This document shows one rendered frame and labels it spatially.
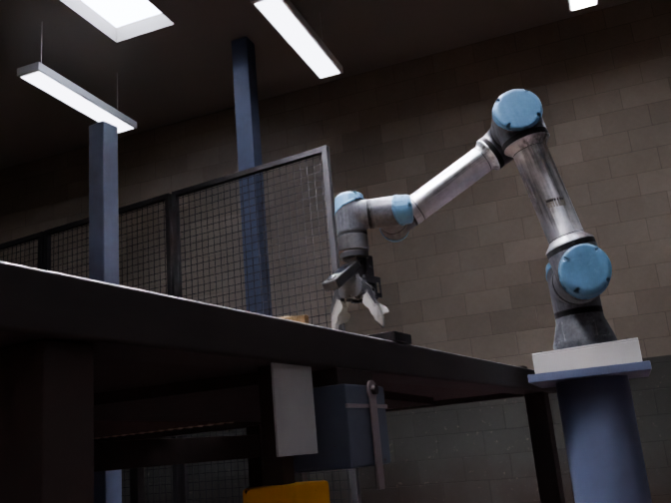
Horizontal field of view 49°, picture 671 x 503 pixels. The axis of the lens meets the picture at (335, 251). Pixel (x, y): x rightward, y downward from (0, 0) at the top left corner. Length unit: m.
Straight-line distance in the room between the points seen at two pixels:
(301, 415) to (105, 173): 2.84
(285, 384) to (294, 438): 0.07
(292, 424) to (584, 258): 0.96
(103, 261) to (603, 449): 2.48
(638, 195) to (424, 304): 2.06
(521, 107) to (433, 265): 5.06
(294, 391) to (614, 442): 1.00
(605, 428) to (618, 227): 4.97
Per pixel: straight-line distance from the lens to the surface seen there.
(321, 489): 1.01
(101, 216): 3.69
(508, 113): 1.87
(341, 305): 1.81
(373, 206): 1.83
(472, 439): 6.66
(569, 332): 1.89
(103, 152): 3.80
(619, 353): 1.81
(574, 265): 1.76
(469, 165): 1.98
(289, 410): 1.01
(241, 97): 6.73
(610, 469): 1.85
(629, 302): 6.61
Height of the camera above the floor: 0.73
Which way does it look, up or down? 15 degrees up
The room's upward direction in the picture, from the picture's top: 5 degrees counter-clockwise
